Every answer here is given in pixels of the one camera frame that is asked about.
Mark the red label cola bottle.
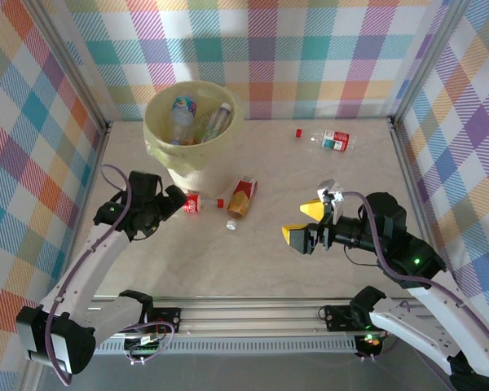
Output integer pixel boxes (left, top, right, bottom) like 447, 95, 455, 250
183, 192, 226, 215

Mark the red teal label clear bottle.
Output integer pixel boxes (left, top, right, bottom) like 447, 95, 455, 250
311, 128, 358, 153

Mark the pale green bin liner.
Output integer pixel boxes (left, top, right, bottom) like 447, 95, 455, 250
142, 80, 245, 172

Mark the cream plastic bin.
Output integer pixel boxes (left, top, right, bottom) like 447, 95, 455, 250
142, 80, 245, 195

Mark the red gold label bottle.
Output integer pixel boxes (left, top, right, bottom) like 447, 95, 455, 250
226, 174, 258, 220

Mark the black controller board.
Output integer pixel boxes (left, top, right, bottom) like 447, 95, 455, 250
124, 332, 166, 360
355, 332, 386, 359

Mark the aluminium table edge rail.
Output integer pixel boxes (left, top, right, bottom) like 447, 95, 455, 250
388, 116, 489, 391
56, 121, 114, 298

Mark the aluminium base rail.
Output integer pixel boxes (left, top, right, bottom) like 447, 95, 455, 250
85, 296, 474, 334

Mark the slotted grey cable duct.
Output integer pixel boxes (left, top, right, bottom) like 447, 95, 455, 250
85, 340, 359, 356

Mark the aluminium frame post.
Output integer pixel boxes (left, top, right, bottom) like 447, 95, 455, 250
22, 0, 114, 135
388, 0, 474, 130

